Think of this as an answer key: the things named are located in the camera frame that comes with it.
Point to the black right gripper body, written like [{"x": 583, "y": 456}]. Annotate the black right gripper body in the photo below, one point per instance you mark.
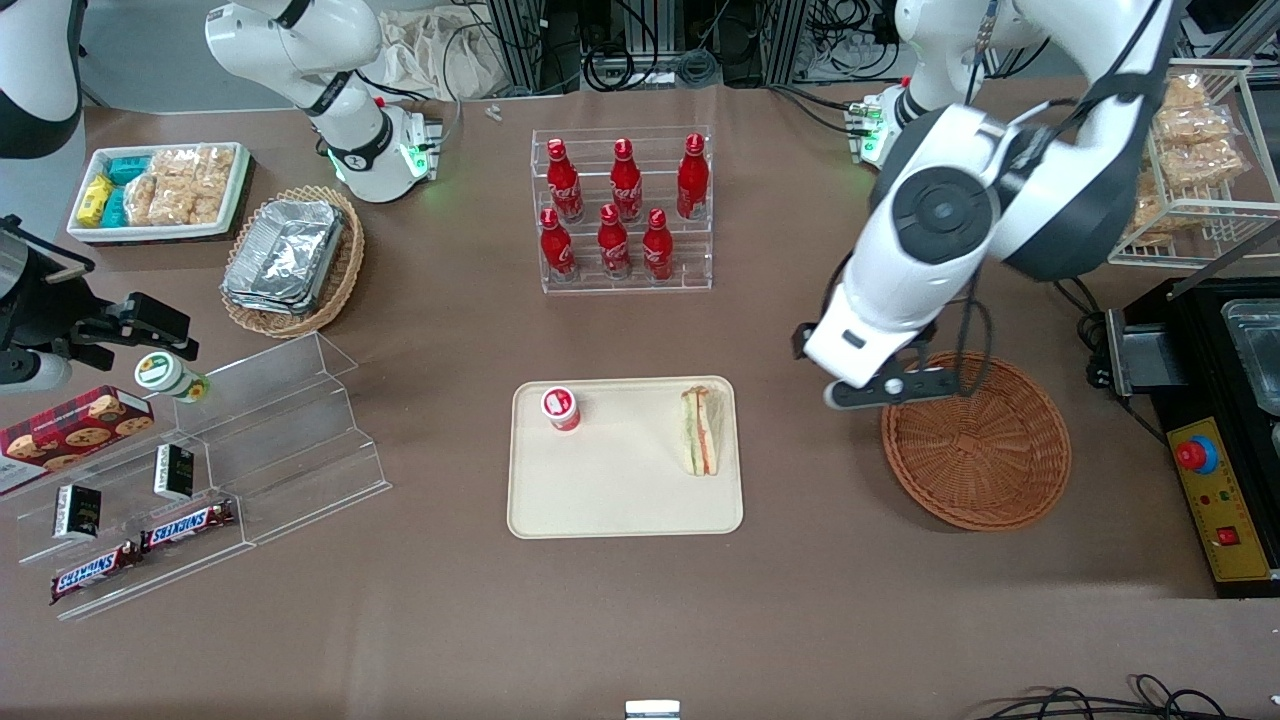
[{"x": 32, "y": 308}]

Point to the triangular sandwich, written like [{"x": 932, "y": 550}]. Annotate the triangular sandwich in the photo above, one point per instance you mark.
[{"x": 702, "y": 430}]

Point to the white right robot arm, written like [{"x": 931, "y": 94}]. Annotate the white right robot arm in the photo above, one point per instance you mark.
[{"x": 300, "y": 50}]

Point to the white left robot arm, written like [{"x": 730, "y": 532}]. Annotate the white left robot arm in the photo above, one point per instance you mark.
[{"x": 940, "y": 210}]

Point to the white rectangular snack tray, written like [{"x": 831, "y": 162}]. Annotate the white rectangular snack tray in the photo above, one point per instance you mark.
[{"x": 160, "y": 233}]

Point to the oval light wicker basket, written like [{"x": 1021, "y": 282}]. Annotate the oval light wicker basket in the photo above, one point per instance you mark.
[{"x": 345, "y": 275}]

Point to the round brown wicker basket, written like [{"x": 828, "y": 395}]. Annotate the round brown wicker basket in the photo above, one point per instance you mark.
[{"x": 975, "y": 460}]

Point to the beige plastic tray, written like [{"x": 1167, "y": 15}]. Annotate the beige plastic tray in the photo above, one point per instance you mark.
[{"x": 620, "y": 480}]

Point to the green lid cup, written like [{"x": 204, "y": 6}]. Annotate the green lid cup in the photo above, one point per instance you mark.
[{"x": 160, "y": 372}]

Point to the red plaid cookie box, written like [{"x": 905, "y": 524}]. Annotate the red plaid cookie box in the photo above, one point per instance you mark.
[{"x": 70, "y": 430}]

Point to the teal snack packet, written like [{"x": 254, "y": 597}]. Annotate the teal snack packet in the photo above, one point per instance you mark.
[
  {"x": 115, "y": 208},
  {"x": 128, "y": 170}
]

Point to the yellow snack packet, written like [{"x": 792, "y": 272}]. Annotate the yellow snack packet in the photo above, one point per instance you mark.
[{"x": 95, "y": 200}]

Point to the clear rice cracker bag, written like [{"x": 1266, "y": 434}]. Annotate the clear rice cracker bag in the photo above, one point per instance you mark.
[
  {"x": 142, "y": 200},
  {"x": 213, "y": 185},
  {"x": 175, "y": 185}
]

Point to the small black box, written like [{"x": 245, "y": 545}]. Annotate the small black box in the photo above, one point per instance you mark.
[
  {"x": 174, "y": 472},
  {"x": 76, "y": 512}
]

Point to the stacked aluminium foil trays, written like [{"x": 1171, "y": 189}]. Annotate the stacked aluminium foil trays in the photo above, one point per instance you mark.
[{"x": 285, "y": 255}]

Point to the red cola bottle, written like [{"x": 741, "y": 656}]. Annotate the red cola bottle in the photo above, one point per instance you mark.
[
  {"x": 557, "y": 250},
  {"x": 614, "y": 248},
  {"x": 626, "y": 190},
  {"x": 657, "y": 250},
  {"x": 692, "y": 185},
  {"x": 565, "y": 190}
]

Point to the clear acrylic bottle rack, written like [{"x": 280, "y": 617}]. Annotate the clear acrylic bottle rack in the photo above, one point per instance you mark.
[{"x": 640, "y": 284}]

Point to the clear acrylic stepped shelf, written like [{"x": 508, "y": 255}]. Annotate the clear acrylic stepped shelf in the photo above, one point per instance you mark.
[
  {"x": 300, "y": 450},
  {"x": 130, "y": 575}
]

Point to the Snickers chocolate bar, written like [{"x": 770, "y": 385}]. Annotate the Snickers chocolate bar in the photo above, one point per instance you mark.
[
  {"x": 188, "y": 525},
  {"x": 95, "y": 572}
]

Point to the red lid cup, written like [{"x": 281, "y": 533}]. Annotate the red lid cup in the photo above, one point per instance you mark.
[{"x": 560, "y": 405}]

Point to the fried snack bag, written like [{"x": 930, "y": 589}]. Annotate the fried snack bag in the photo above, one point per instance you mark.
[
  {"x": 1148, "y": 225},
  {"x": 1205, "y": 165},
  {"x": 1185, "y": 92},
  {"x": 1195, "y": 125}
]

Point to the beige cloth bag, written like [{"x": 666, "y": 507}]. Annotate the beige cloth bag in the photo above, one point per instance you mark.
[{"x": 430, "y": 50}]

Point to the black appliance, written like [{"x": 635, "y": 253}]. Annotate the black appliance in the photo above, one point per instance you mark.
[{"x": 1195, "y": 350}]

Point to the red emergency stop button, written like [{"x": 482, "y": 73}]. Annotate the red emergency stop button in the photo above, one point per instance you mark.
[{"x": 1197, "y": 455}]

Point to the yellow control panel box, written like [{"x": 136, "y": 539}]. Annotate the yellow control panel box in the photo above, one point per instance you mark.
[{"x": 1235, "y": 510}]

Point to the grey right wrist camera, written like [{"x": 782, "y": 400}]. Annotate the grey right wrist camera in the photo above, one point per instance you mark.
[{"x": 35, "y": 371}]

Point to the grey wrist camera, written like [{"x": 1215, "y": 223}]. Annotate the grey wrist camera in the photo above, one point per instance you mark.
[
  {"x": 890, "y": 388},
  {"x": 35, "y": 371}
]

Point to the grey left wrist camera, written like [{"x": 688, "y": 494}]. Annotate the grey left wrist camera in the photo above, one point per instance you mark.
[{"x": 890, "y": 388}]

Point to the aluminium frame post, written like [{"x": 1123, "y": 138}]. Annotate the aluminium frame post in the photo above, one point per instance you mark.
[{"x": 530, "y": 45}]

